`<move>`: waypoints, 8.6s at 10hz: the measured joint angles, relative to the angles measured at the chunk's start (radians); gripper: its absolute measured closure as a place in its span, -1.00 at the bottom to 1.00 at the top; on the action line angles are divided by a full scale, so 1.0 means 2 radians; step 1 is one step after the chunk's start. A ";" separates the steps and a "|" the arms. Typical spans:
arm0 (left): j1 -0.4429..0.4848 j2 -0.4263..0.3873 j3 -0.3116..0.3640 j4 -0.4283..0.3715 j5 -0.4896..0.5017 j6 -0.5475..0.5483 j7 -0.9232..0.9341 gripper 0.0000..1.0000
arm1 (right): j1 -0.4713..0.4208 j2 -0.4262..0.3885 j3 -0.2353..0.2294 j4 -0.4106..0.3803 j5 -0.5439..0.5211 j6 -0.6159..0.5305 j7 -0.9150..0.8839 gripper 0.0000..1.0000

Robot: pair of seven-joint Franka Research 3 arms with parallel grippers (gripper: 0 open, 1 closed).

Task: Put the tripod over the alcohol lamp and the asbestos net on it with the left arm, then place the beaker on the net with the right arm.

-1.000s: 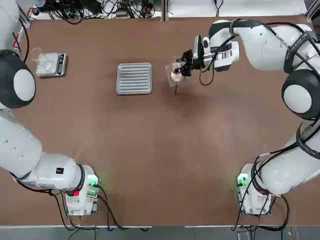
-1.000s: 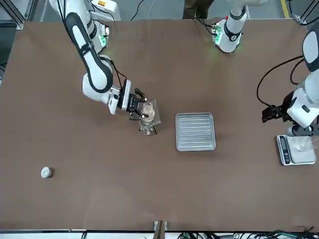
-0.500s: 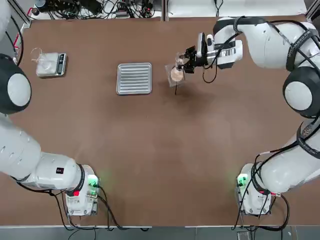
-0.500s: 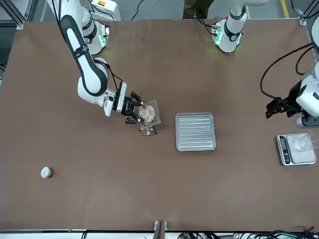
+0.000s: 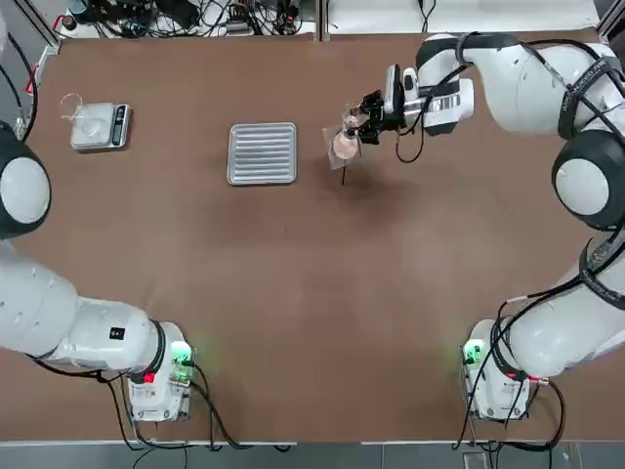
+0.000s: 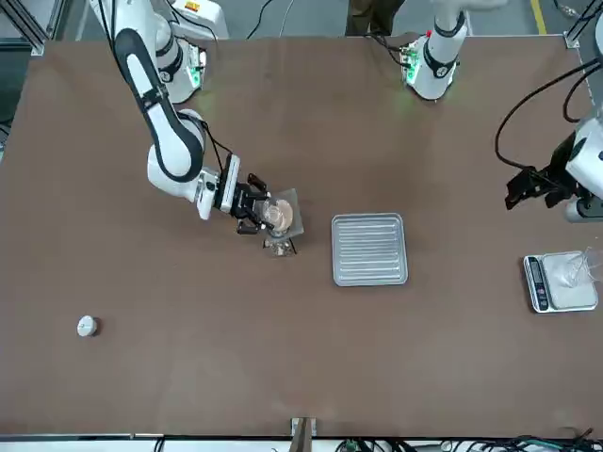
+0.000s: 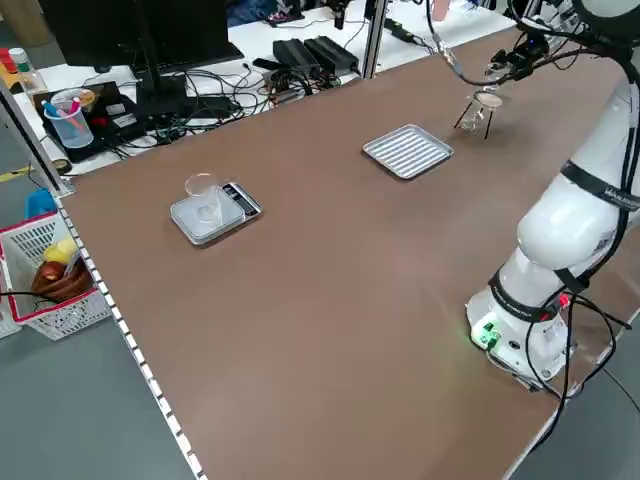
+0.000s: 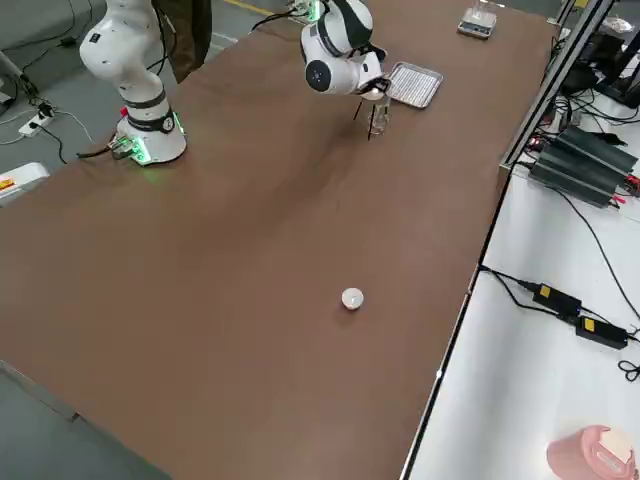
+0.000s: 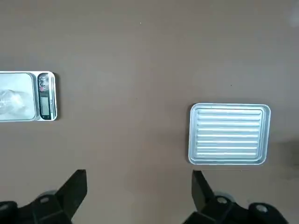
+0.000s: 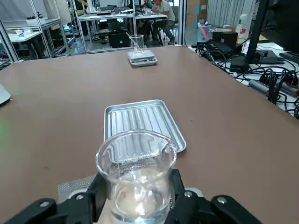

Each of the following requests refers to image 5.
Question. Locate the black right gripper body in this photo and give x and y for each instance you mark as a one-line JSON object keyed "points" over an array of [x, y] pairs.
{"points": [[390, 117]]}

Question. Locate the clear glass beaker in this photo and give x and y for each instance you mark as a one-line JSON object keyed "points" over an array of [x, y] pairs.
{"points": [[352, 117]]}

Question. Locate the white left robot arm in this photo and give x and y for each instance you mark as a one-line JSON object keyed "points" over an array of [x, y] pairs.
{"points": [[63, 312]]}

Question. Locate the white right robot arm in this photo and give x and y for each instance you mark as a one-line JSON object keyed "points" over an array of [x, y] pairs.
{"points": [[537, 88]]}

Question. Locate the ribbed metal tray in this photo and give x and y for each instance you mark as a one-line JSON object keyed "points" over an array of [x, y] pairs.
{"points": [[263, 156]]}

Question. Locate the digital scale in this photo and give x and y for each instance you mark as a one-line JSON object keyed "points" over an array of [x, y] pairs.
{"points": [[100, 129]]}

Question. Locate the clear glass flask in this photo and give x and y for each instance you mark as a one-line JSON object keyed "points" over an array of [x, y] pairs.
{"points": [[78, 115]]}

